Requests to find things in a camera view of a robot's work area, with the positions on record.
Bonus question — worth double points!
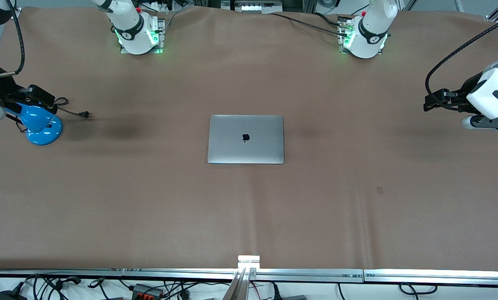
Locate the grey laptop with black keyboard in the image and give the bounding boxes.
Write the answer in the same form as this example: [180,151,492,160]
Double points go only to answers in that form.
[208,115,285,165]

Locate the blue desk lamp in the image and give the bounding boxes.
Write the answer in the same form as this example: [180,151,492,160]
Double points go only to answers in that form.
[5,104,64,146]

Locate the brown table mat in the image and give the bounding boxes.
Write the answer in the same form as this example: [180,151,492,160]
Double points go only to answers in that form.
[0,5,498,270]

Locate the white power strip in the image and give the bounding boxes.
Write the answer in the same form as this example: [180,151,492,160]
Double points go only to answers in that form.
[147,0,175,12]

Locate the black power adapter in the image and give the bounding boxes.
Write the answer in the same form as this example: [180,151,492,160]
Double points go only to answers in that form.
[0,282,28,300]

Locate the silver device with white connectors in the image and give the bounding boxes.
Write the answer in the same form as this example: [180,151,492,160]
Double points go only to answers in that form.
[221,0,283,14]

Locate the grey connector box orange levers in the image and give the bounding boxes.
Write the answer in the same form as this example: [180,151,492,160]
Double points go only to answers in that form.
[131,283,165,299]

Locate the aluminium profile strut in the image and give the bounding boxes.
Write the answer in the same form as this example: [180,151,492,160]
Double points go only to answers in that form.
[222,269,258,300]

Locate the black lamp power cord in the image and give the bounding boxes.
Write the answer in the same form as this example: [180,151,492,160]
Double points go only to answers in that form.
[0,97,92,134]

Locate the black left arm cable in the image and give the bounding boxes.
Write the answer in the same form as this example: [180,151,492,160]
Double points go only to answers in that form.
[425,25,498,111]

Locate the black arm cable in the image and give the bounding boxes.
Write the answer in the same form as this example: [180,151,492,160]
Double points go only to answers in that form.
[0,0,26,78]
[425,25,498,111]

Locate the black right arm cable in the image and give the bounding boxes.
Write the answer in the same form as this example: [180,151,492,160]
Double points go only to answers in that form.
[0,0,26,78]

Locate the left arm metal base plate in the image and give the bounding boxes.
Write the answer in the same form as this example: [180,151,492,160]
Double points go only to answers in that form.
[338,16,388,55]

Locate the black smooth base cable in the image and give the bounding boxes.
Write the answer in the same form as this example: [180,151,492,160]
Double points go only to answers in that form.
[313,12,343,27]

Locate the black braided base cable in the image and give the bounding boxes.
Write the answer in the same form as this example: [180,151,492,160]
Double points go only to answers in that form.
[270,12,347,36]

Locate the grey base cable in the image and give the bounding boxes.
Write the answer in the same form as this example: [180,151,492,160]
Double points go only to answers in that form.
[163,5,195,30]

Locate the aluminium edge rail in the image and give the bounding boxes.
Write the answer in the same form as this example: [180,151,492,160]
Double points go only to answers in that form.
[0,269,124,278]
[123,268,364,283]
[363,269,498,288]

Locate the black tangled cable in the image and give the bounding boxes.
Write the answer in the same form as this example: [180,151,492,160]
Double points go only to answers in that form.
[26,274,83,300]

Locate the black cable loop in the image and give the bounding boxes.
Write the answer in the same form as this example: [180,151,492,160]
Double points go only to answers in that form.
[399,282,438,295]

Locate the shiny metal bracket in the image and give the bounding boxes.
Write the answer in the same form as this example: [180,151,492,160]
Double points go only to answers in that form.
[238,255,260,271]

